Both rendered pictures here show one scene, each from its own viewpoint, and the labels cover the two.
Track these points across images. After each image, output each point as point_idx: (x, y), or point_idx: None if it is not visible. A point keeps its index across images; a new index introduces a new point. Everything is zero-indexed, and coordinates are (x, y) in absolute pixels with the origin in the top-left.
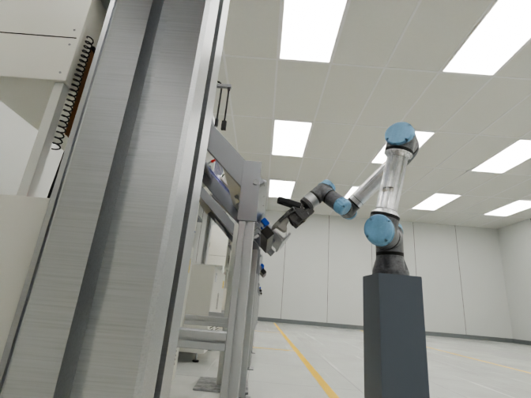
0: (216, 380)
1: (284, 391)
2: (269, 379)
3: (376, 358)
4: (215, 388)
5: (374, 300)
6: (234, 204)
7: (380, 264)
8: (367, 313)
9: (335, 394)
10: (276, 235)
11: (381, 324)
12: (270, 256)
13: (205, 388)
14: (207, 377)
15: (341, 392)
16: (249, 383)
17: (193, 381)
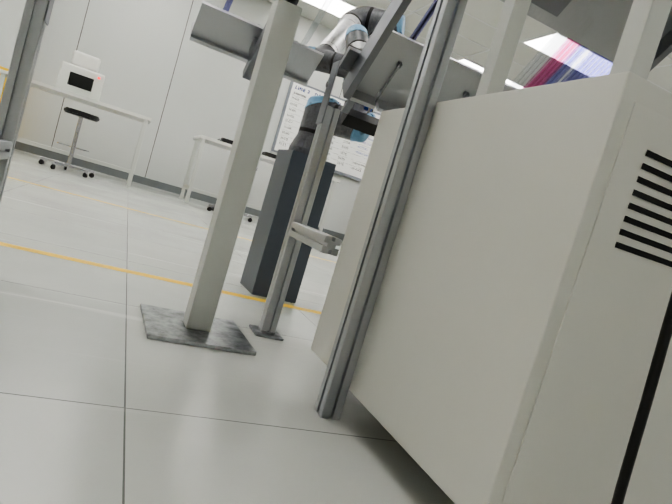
0: (172, 326)
1: (181, 298)
2: (95, 287)
3: (302, 244)
4: (235, 336)
5: (318, 188)
6: (396, 39)
7: None
8: (292, 196)
9: (167, 278)
10: (304, 69)
11: (321, 214)
12: (244, 78)
13: (244, 343)
14: (157, 330)
15: (147, 271)
16: None
17: (179, 347)
